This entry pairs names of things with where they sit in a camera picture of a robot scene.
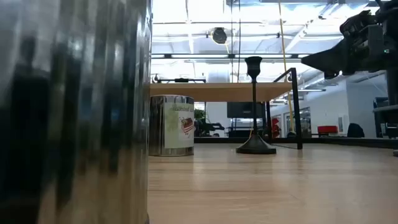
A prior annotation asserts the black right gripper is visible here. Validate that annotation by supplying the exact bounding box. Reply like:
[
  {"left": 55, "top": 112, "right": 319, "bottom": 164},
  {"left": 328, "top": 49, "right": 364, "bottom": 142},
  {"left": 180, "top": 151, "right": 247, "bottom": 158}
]
[{"left": 300, "top": 11, "right": 386, "bottom": 80}]

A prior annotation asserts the black candlestick holder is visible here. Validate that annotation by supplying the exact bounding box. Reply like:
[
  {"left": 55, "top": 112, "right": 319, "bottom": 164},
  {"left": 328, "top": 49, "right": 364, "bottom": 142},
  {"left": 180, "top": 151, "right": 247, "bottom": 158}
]
[{"left": 235, "top": 56, "right": 277, "bottom": 155}]

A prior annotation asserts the silver labelled candle tin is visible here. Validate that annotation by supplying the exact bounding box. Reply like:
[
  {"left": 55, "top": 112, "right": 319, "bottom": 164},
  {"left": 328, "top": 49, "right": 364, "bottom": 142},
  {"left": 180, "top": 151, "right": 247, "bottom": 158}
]
[
  {"left": 149, "top": 95, "right": 195, "bottom": 157},
  {"left": 0, "top": 0, "right": 153, "bottom": 224}
]

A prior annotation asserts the black office chair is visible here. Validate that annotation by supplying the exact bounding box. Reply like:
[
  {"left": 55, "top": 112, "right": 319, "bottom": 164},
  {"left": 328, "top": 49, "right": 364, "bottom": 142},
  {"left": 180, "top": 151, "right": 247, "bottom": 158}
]
[{"left": 346, "top": 123, "right": 366, "bottom": 138}]

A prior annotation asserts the red background object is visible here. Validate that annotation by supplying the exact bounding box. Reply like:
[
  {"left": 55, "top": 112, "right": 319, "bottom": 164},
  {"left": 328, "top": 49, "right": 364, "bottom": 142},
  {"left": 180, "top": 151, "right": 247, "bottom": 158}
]
[{"left": 271, "top": 117, "right": 280, "bottom": 138}]

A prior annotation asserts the black monitor screen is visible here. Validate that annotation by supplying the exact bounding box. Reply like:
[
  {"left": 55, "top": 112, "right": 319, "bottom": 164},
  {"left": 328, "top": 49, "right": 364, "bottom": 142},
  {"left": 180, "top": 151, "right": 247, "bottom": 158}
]
[{"left": 226, "top": 101, "right": 266, "bottom": 119}]

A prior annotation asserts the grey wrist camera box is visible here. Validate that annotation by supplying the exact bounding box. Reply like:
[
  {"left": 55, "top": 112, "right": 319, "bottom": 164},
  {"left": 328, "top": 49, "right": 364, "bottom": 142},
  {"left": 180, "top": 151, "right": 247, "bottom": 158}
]
[{"left": 359, "top": 24, "right": 386, "bottom": 57}]

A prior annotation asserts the long yellow hanging cable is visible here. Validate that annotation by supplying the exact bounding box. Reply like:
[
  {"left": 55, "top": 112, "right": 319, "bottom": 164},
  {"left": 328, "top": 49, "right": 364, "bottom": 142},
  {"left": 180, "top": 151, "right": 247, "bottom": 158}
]
[{"left": 277, "top": 0, "right": 295, "bottom": 134}]

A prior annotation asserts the black table edge rail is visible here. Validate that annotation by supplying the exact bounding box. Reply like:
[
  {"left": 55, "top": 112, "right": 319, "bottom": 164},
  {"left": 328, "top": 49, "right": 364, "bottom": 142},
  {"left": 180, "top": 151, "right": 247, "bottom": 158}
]
[{"left": 194, "top": 136, "right": 398, "bottom": 149}]

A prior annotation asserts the black ceiling cord reel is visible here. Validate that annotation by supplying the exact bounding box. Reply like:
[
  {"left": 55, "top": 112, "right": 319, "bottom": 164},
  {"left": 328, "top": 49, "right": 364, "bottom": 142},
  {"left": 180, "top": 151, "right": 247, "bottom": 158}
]
[{"left": 210, "top": 27, "right": 229, "bottom": 45}]

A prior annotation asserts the wooden shelf with black frame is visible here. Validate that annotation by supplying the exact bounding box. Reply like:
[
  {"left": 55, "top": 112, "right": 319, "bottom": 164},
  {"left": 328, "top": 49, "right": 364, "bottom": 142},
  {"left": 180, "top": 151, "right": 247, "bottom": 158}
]
[{"left": 149, "top": 67, "right": 303, "bottom": 150}]

